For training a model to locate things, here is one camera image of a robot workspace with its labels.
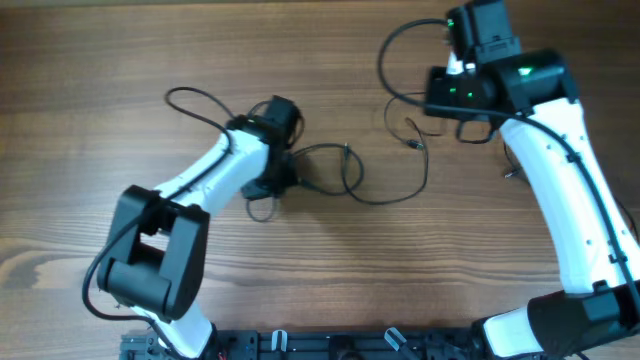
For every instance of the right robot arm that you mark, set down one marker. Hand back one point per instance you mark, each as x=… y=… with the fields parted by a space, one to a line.
x=531 y=99

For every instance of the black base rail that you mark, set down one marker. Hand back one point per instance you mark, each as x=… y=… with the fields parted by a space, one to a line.
x=429 y=344

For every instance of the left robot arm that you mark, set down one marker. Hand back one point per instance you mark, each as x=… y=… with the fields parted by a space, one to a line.
x=153 y=259

